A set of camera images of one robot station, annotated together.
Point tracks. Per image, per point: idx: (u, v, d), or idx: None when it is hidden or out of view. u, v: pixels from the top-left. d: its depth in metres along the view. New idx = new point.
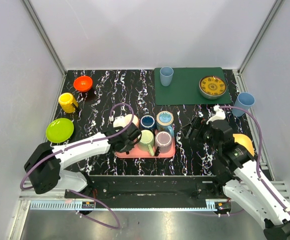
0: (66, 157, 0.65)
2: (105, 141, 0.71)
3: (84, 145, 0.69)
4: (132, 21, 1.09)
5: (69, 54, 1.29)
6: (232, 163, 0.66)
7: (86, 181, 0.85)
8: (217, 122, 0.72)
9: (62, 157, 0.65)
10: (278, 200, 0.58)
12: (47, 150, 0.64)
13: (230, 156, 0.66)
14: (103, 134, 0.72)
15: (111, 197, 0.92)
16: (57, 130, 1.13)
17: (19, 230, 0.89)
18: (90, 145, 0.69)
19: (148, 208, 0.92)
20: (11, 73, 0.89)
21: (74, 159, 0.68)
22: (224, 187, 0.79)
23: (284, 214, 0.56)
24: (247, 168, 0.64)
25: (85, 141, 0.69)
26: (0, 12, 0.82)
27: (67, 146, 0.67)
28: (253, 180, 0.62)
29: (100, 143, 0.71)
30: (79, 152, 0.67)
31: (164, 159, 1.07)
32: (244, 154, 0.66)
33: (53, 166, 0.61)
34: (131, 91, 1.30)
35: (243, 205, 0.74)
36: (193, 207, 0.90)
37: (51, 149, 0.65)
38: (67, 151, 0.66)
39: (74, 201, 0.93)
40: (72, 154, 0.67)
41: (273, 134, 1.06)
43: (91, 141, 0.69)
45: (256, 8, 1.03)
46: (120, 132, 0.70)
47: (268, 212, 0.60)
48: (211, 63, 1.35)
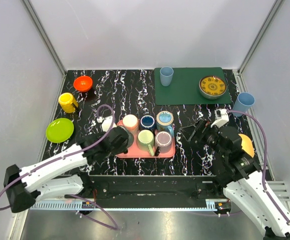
0: (33, 180, 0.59)
2: (78, 155, 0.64)
3: (54, 162, 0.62)
4: (132, 20, 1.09)
5: (69, 54, 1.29)
6: (238, 172, 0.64)
7: (80, 184, 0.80)
8: (226, 129, 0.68)
9: (28, 181, 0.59)
10: (282, 213, 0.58)
12: (12, 175, 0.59)
13: (236, 165, 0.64)
14: (78, 146, 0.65)
15: (111, 197, 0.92)
16: (57, 130, 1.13)
17: (19, 230, 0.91)
18: (62, 162, 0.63)
19: (147, 208, 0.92)
20: (11, 72, 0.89)
21: (44, 179, 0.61)
22: (224, 189, 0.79)
23: (287, 227, 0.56)
24: (253, 179, 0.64)
25: (55, 159, 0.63)
26: (0, 12, 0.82)
27: (36, 166, 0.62)
28: (258, 191, 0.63)
29: (73, 158, 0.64)
30: (49, 171, 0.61)
31: (164, 159, 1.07)
32: (250, 164, 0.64)
33: (20, 192, 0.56)
34: (131, 91, 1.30)
35: (243, 209, 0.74)
36: (193, 207, 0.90)
37: (19, 172, 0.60)
38: (34, 173, 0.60)
39: (74, 201, 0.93)
40: (40, 176, 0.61)
41: (273, 134, 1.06)
43: (62, 157, 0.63)
45: (256, 8, 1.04)
46: (97, 142, 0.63)
47: (271, 223, 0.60)
48: (211, 63, 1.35)
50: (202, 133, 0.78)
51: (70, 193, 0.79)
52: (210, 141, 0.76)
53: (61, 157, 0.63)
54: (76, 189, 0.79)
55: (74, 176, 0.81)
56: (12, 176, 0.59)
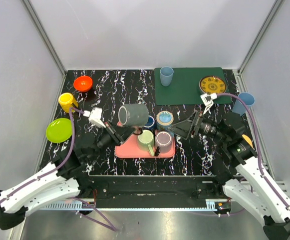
0: (10, 204, 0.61)
2: (53, 175, 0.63)
3: (31, 184, 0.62)
4: (132, 21, 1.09)
5: (70, 54, 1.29)
6: (235, 158, 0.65)
7: (77, 188, 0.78)
8: (230, 116, 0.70)
9: (5, 205, 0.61)
10: (281, 198, 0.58)
12: None
13: (233, 151, 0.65)
14: (53, 165, 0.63)
15: (111, 197, 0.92)
16: (57, 131, 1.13)
17: (19, 230, 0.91)
18: (37, 183, 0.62)
19: (148, 208, 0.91)
20: (11, 72, 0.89)
21: (23, 201, 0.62)
22: (224, 186, 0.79)
23: (286, 212, 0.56)
24: (249, 164, 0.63)
25: (29, 181, 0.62)
26: (0, 12, 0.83)
27: (13, 189, 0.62)
28: (255, 177, 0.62)
29: (48, 178, 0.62)
30: (24, 194, 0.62)
31: (164, 159, 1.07)
32: (247, 150, 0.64)
33: (0, 216, 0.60)
34: (131, 91, 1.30)
35: (242, 203, 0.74)
36: (193, 207, 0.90)
37: None
38: (12, 196, 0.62)
39: (74, 200, 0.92)
40: (18, 198, 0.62)
41: (273, 134, 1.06)
43: (36, 179, 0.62)
45: (256, 8, 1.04)
46: (66, 160, 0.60)
47: (270, 210, 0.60)
48: (211, 63, 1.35)
50: (197, 126, 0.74)
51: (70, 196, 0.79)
52: (208, 130, 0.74)
53: (35, 179, 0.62)
54: (73, 193, 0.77)
55: (68, 181, 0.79)
56: None
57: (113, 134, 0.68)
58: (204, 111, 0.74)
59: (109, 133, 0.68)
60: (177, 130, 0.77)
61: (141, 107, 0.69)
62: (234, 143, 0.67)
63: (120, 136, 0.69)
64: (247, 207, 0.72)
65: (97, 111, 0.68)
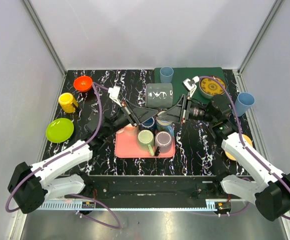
0: (46, 174, 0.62)
2: (85, 148, 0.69)
3: (65, 157, 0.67)
4: (132, 21, 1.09)
5: (70, 54, 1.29)
6: (218, 136, 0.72)
7: (82, 182, 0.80)
8: (219, 99, 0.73)
9: (42, 175, 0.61)
10: (263, 165, 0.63)
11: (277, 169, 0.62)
12: (24, 172, 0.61)
13: (216, 130, 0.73)
14: (83, 141, 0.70)
15: (111, 197, 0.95)
16: (58, 130, 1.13)
17: (19, 230, 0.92)
18: (71, 156, 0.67)
19: (148, 208, 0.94)
20: (11, 73, 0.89)
21: (55, 173, 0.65)
22: (222, 182, 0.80)
23: (269, 176, 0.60)
24: (232, 139, 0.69)
25: (64, 153, 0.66)
26: (0, 12, 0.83)
27: (47, 161, 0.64)
28: (238, 149, 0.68)
29: (81, 151, 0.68)
30: (59, 166, 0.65)
31: (164, 159, 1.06)
32: (230, 129, 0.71)
33: (34, 186, 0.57)
34: (130, 91, 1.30)
35: (239, 193, 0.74)
36: (193, 207, 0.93)
37: (30, 168, 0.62)
38: (46, 167, 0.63)
39: (74, 200, 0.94)
40: (52, 169, 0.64)
41: (273, 133, 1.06)
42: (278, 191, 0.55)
43: (71, 151, 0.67)
45: (257, 8, 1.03)
46: (93, 136, 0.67)
47: (256, 179, 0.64)
48: (211, 63, 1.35)
50: (187, 110, 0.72)
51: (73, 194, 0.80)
52: (197, 113, 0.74)
53: (70, 151, 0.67)
54: (78, 187, 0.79)
55: (74, 175, 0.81)
56: (23, 173, 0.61)
57: (129, 115, 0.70)
58: (190, 95, 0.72)
59: (126, 114, 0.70)
60: (168, 117, 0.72)
61: (167, 86, 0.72)
62: (218, 124, 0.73)
63: (136, 119, 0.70)
64: (242, 195, 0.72)
65: (115, 89, 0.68)
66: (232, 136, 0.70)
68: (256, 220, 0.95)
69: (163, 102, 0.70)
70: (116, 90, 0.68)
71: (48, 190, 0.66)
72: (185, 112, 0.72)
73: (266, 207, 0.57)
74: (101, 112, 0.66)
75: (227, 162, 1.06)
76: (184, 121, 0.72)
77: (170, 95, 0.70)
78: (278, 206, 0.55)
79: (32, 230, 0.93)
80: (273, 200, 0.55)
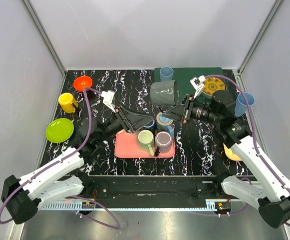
0: (35, 186, 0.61)
2: (75, 156, 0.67)
3: (54, 167, 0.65)
4: (132, 21, 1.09)
5: (70, 54, 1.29)
6: (229, 138, 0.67)
7: (81, 183, 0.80)
8: (221, 94, 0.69)
9: (30, 188, 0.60)
10: (277, 177, 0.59)
11: None
12: (12, 185, 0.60)
13: (228, 131, 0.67)
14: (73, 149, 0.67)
15: (111, 197, 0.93)
16: (57, 131, 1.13)
17: (19, 230, 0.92)
18: (60, 165, 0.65)
19: (148, 208, 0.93)
20: (11, 73, 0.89)
21: (46, 184, 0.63)
22: (222, 183, 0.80)
23: (282, 191, 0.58)
24: (244, 142, 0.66)
25: (53, 163, 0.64)
26: (0, 12, 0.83)
27: (35, 173, 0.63)
28: (251, 156, 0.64)
29: (71, 160, 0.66)
30: (48, 177, 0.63)
31: (164, 159, 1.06)
32: (242, 130, 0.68)
33: (22, 200, 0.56)
34: (130, 91, 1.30)
35: (239, 194, 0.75)
36: (193, 207, 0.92)
37: (18, 181, 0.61)
38: (35, 179, 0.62)
39: (74, 201, 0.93)
40: (41, 181, 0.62)
41: (273, 134, 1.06)
42: (289, 207, 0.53)
43: (59, 161, 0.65)
45: (256, 8, 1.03)
46: (85, 142, 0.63)
47: (266, 190, 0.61)
48: (211, 63, 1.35)
50: (189, 110, 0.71)
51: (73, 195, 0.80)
52: (200, 114, 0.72)
53: (58, 161, 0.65)
54: (77, 188, 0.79)
55: (72, 178, 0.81)
56: (12, 186, 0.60)
57: (122, 121, 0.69)
58: (195, 95, 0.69)
59: (120, 120, 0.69)
60: (172, 115, 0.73)
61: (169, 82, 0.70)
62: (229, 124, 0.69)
63: (130, 126, 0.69)
64: (243, 196, 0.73)
65: (109, 94, 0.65)
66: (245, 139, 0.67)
68: (256, 220, 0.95)
69: (165, 99, 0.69)
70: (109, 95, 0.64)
71: (42, 199, 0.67)
72: (187, 112, 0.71)
73: (272, 217, 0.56)
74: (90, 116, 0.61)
75: (227, 162, 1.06)
76: (185, 121, 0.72)
77: (170, 93, 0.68)
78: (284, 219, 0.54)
79: (32, 231, 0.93)
80: (284, 215, 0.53)
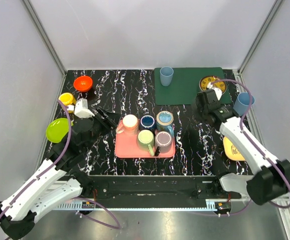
0: (16, 210, 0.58)
2: (52, 170, 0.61)
3: (31, 186, 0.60)
4: (132, 21, 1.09)
5: (70, 54, 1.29)
6: (217, 119, 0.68)
7: (78, 186, 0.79)
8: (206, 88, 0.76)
9: (12, 213, 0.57)
10: (259, 149, 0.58)
11: (273, 155, 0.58)
12: None
13: (216, 113, 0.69)
14: (49, 161, 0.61)
15: (111, 197, 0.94)
16: (57, 131, 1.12)
17: None
18: (38, 183, 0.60)
19: (148, 208, 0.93)
20: (10, 72, 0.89)
21: (29, 204, 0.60)
22: (220, 179, 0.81)
23: (263, 161, 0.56)
24: (230, 122, 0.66)
25: (29, 183, 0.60)
26: (0, 12, 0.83)
27: (14, 196, 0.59)
28: (236, 133, 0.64)
29: (48, 175, 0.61)
30: (28, 198, 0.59)
31: (164, 159, 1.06)
32: (230, 113, 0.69)
33: (7, 227, 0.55)
34: (130, 91, 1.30)
35: (233, 186, 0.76)
36: (193, 207, 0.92)
37: (0, 207, 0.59)
38: (15, 203, 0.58)
39: (74, 201, 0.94)
40: (22, 203, 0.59)
41: (273, 133, 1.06)
42: (269, 175, 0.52)
43: (36, 179, 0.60)
45: (256, 8, 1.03)
46: (64, 152, 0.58)
47: (250, 164, 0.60)
48: (211, 63, 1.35)
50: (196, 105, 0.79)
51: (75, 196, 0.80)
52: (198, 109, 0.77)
53: (35, 179, 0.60)
54: (76, 191, 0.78)
55: (69, 181, 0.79)
56: None
57: (103, 121, 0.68)
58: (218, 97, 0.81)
59: (99, 120, 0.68)
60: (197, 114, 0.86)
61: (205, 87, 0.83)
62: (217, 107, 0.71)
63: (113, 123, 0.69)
64: (237, 188, 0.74)
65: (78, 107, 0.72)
66: (231, 120, 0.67)
68: (256, 220, 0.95)
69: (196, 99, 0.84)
70: (79, 105, 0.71)
71: (37, 212, 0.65)
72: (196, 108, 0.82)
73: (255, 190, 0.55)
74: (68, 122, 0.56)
75: (227, 162, 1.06)
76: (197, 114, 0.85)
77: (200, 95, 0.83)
78: (267, 190, 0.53)
79: (32, 231, 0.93)
80: (263, 183, 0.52)
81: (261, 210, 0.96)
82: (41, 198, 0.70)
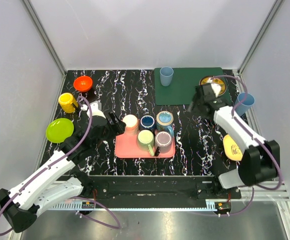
0: (25, 198, 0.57)
2: (64, 161, 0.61)
3: (41, 175, 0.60)
4: (132, 21, 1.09)
5: (70, 54, 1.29)
6: (211, 108, 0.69)
7: (80, 184, 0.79)
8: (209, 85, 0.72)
9: (20, 200, 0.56)
10: (248, 132, 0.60)
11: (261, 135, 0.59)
12: (2, 200, 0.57)
13: (211, 104, 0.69)
14: (60, 152, 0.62)
15: (111, 197, 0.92)
16: (57, 130, 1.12)
17: None
18: (49, 172, 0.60)
19: (148, 208, 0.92)
20: (10, 72, 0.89)
21: (37, 193, 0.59)
22: (220, 177, 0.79)
23: (251, 141, 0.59)
24: (224, 109, 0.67)
25: (40, 172, 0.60)
26: None
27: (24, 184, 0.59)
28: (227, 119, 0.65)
29: (59, 165, 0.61)
30: (37, 186, 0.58)
31: (164, 159, 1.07)
32: (223, 103, 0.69)
33: (14, 213, 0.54)
34: (130, 91, 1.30)
35: (230, 181, 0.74)
36: (193, 207, 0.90)
37: (8, 194, 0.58)
38: (24, 190, 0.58)
39: (74, 200, 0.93)
40: (31, 191, 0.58)
41: (272, 134, 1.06)
42: (256, 152, 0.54)
43: (47, 167, 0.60)
45: (256, 8, 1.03)
46: (79, 144, 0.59)
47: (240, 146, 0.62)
48: (211, 63, 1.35)
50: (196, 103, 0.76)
51: (73, 196, 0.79)
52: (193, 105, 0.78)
53: (46, 168, 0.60)
54: (77, 189, 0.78)
55: (70, 180, 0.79)
56: (3, 200, 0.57)
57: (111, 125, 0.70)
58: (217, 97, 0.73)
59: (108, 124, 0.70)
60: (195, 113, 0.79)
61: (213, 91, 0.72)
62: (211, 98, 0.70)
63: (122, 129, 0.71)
64: (233, 182, 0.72)
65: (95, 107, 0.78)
66: (224, 108, 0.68)
68: (256, 220, 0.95)
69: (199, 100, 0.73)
70: (94, 106, 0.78)
71: (40, 205, 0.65)
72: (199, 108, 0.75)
73: (247, 170, 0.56)
74: (91, 118, 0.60)
75: (227, 162, 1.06)
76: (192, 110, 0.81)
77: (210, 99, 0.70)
78: (256, 168, 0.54)
79: (32, 231, 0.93)
80: (251, 160, 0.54)
81: (261, 209, 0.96)
82: (44, 193, 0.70)
